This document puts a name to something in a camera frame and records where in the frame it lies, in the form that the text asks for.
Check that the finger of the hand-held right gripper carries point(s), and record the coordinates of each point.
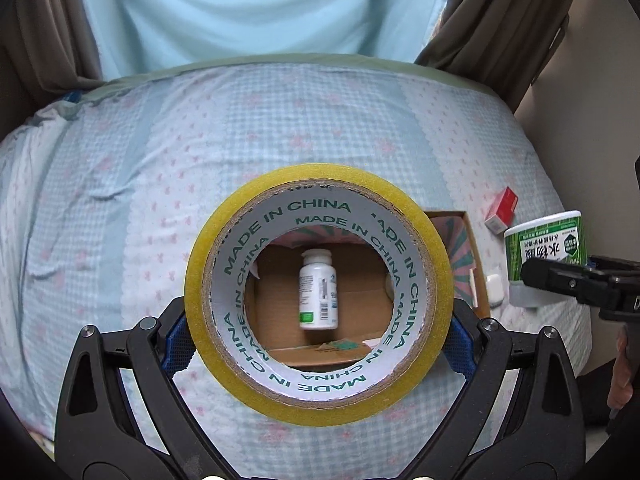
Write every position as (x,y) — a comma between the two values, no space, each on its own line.
(562,280)

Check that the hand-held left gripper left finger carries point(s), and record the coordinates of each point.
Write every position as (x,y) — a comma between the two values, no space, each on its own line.
(176,342)

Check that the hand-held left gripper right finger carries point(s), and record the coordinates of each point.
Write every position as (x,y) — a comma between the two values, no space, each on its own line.
(459,342)

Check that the green and white jar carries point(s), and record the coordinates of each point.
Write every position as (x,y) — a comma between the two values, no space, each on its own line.
(542,240)

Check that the cardboard box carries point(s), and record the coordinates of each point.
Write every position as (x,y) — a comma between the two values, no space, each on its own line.
(462,250)

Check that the yellow packing tape roll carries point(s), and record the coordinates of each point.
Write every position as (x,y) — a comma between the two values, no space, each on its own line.
(320,290)

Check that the white pill bottle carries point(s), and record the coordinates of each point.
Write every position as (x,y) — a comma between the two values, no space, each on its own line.
(317,291)

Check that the person's right hand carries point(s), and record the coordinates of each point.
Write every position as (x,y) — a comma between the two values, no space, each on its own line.
(625,370)

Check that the small white plastic block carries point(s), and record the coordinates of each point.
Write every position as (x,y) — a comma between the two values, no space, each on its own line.
(495,288)

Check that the small red and white box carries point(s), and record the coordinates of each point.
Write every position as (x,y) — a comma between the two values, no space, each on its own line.
(502,210)

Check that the checked light blue bed sheet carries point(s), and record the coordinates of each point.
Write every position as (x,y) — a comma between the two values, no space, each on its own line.
(125,185)

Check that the brown curtain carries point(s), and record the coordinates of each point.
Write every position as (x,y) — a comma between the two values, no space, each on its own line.
(45,20)
(505,20)

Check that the light blue curtain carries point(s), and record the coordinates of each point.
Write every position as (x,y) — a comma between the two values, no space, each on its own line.
(260,10)

